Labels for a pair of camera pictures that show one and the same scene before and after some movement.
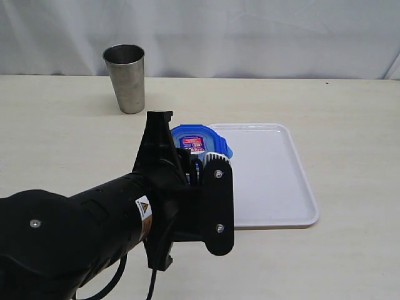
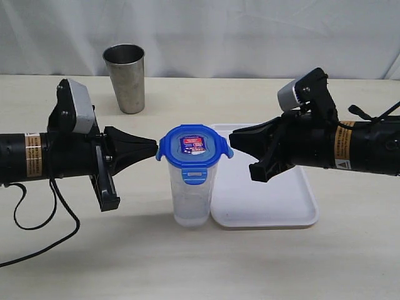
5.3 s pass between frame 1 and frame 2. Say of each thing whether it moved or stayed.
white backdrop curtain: stayed
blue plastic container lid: stayed
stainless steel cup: stayed
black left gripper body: moved
